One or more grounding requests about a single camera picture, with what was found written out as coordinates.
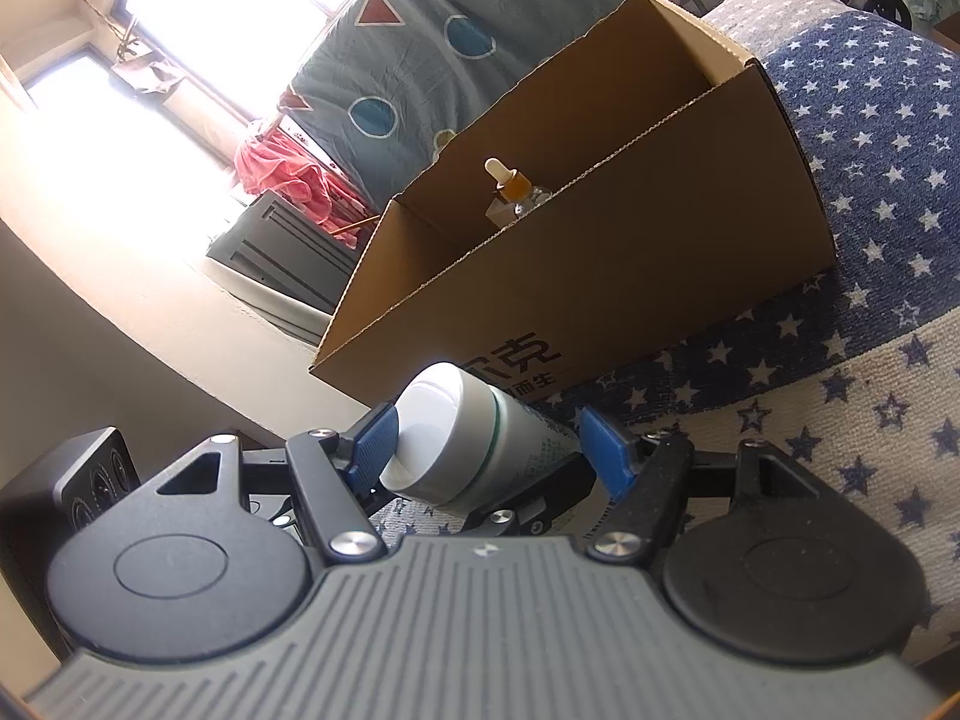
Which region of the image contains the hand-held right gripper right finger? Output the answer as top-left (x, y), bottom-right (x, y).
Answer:
top-left (579, 405), bottom-right (797, 565)

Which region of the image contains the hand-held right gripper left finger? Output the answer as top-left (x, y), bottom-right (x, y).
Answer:
top-left (154, 403), bottom-right (400, 563)

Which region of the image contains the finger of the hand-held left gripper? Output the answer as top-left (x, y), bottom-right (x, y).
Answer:
top-left (461, 454), bottom-right (601, 539)

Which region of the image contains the white capped plastic bottle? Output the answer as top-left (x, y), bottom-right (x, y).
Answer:
top-left (379, 362), bottom-right (582, 511)

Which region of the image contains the brown cardboard box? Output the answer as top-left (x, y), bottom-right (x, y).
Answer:
top-left (309, 0), bottom-right (839, 410)

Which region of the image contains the green dropper bottle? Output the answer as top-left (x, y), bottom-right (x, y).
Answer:
top-left (484, 157), bottom-right (557, 230)

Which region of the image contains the dark grey slatted panel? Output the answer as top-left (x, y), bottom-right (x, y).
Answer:
top-left (206, 191), bottom-right (370, 317)

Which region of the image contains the red cloth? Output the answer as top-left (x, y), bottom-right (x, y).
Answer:
top-left (234, 116), bottom-right (377, 242)

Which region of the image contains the blue white star blanket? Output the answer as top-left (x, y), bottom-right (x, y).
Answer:
top-left (371, 0), bottom-right (960, 691)

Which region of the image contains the hanging clothes rack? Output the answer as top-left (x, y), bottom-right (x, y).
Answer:
top-left (0, 0), bottom-right (190, 100)

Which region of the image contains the window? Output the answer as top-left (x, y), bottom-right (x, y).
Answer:
top-left (22, 0), bottom-right (421, 166)

